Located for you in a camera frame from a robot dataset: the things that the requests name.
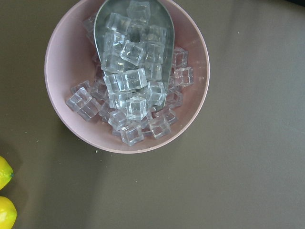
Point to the pink bowl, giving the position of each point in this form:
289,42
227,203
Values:
68,61

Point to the clear ice cube in scoop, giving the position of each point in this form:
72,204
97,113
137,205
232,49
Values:
132,52

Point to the metal ice scoop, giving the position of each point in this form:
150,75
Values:
142,21

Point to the whole yellow lemon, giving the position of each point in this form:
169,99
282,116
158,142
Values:
8,213
6,172

